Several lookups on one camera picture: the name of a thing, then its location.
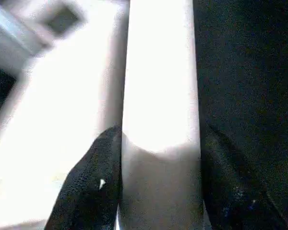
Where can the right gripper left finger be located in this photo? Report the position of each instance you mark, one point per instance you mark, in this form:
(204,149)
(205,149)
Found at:
(93,187)

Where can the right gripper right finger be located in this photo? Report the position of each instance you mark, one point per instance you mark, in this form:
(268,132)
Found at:
(230,196)

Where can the black shiny mat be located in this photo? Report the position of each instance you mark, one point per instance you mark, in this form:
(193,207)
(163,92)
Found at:
(249,72)

